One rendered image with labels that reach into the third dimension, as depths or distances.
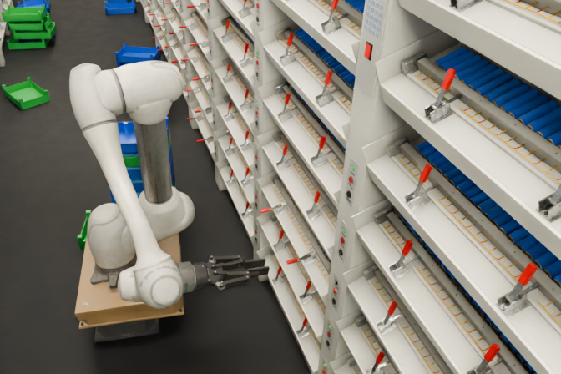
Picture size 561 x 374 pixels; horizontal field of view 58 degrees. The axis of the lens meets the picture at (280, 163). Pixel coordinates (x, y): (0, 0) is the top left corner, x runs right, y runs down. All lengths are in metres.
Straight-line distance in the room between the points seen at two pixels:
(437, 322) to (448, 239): 0.20
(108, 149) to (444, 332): 0.99
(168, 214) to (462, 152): 1.26
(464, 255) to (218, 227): 1.82
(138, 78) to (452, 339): 1.05
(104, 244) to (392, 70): 1.25
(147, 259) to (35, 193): 1.78
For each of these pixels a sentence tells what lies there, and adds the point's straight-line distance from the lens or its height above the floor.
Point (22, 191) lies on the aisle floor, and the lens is 3.10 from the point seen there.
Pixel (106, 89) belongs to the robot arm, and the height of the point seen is 1.10.
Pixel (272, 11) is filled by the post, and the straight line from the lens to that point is 1.66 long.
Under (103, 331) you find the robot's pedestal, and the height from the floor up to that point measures 0.04.
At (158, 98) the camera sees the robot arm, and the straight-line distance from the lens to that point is 1.54.
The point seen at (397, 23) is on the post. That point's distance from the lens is 0.99.
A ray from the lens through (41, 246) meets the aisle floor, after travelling 2.71.
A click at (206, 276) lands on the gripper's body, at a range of 1.53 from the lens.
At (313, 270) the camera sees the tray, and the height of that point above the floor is 0.55.
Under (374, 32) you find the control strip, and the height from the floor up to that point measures 1.41.
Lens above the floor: 1.76
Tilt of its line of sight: 35 degrees down
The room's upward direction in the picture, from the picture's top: 2 degrees clockwise
